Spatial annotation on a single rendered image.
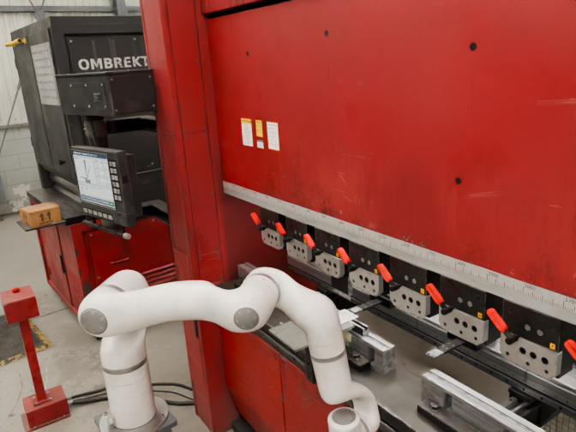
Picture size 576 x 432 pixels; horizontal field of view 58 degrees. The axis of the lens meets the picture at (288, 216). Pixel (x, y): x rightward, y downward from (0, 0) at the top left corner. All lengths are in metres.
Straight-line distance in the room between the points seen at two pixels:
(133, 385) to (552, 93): 1.24
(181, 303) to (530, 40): 0.99
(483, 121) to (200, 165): 1.50
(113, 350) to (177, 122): 1.26
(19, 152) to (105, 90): 6.17
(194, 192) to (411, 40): 1.39
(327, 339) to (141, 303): 0.47
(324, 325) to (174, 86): 1.48
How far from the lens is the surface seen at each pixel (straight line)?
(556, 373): 1.43
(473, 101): 1.36
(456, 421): 1.71
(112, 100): 2.48
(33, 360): 3.41
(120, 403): 1.55
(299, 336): 1.90
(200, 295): 1.30
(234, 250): 2.68
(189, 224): 2.53
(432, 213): 1.50
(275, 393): 2.43
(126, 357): 1.47
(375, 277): 1.74
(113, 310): 1.36
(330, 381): 1.34
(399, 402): 1.80
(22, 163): 8.65
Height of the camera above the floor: 1.95
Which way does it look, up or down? 17 degrees down
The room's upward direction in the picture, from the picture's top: 4 degrees counter-clockwise
